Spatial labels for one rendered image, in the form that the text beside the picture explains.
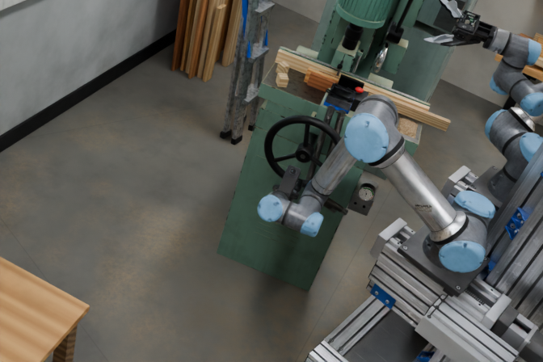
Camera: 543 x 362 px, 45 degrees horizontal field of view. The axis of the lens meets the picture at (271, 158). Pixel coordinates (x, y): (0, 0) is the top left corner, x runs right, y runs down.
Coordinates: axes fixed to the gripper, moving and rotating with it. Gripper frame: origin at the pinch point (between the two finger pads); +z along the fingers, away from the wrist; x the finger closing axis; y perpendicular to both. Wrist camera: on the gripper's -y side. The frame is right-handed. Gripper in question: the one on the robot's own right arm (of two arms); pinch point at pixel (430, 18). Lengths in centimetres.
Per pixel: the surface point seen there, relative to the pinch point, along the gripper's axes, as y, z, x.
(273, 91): -26, 41, 34
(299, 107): -28, 31, 36
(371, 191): -38, -5, 53
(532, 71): -180, -79, -78
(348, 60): -22.2, 20.4, 14.4
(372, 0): -1.4, 19.5, -0.1
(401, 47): -34.0, 4.3, -1.9
